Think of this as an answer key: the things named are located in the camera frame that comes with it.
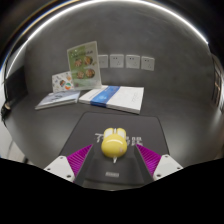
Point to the yellow computer mouse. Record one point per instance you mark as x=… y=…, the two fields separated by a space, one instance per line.
x=114 y=146

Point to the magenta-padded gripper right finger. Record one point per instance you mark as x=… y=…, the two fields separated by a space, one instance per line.
x=148 y=158

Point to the white book with blue band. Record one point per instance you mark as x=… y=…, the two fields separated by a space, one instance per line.
x=116 y=98

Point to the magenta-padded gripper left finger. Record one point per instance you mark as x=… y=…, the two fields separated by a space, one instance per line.
x=80 y=158

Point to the black mouse pad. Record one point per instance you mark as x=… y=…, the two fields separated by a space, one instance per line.
x=140 y=125

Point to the green menu sign stand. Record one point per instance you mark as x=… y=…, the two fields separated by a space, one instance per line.
x=83 y=65

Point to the white sticker card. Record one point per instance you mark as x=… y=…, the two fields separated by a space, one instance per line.
x=61 y=83

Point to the row of white wall sockets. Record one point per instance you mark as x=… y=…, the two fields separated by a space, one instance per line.
x=132 y=61

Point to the black panel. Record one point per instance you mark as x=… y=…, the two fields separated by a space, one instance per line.
x=16 y=85

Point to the striped grey book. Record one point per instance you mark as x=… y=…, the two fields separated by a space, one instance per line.
x=58 y=99

